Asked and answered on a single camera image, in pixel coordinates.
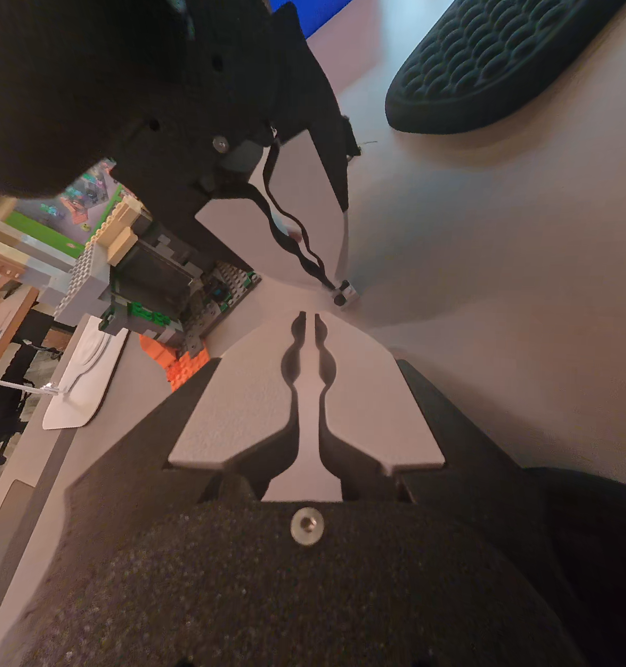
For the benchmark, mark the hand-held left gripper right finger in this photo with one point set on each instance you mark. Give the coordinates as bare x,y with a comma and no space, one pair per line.
380,411

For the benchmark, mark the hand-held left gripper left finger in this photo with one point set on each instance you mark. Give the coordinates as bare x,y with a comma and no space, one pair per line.
229,411

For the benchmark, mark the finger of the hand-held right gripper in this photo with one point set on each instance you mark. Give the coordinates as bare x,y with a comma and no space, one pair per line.
307,182
240,229

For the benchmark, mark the grey cube brick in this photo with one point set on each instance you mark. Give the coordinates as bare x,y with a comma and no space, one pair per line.
349,292

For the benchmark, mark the grey desk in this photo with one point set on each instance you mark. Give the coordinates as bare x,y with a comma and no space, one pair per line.
474,260

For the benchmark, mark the multicoloured brick model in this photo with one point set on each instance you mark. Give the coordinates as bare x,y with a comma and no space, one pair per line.
151,281

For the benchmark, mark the colourful brick set box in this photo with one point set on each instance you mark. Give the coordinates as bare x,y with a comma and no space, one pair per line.
47,221

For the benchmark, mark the blue plastic bin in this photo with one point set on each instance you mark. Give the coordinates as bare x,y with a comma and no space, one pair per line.
313,13

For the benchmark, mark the black mesh office chair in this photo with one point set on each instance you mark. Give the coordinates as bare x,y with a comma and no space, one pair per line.
474,67

